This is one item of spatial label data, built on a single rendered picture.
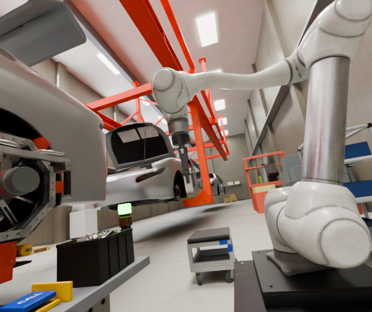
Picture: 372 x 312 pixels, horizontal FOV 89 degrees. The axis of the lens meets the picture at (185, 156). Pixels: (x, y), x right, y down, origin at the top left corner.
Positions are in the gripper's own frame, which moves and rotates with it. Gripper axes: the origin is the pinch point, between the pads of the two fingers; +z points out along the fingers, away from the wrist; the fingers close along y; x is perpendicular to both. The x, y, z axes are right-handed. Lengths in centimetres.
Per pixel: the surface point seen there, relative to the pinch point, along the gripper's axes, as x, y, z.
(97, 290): 26.3, -25.2, 22.8
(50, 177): 86, 38, -19
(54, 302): 32, -32, 21
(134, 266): 22.5, -8.9, 24.2
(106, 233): 29.7, -11.3, 11.6
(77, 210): 394, 540, 12
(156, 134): 67, 333, -127
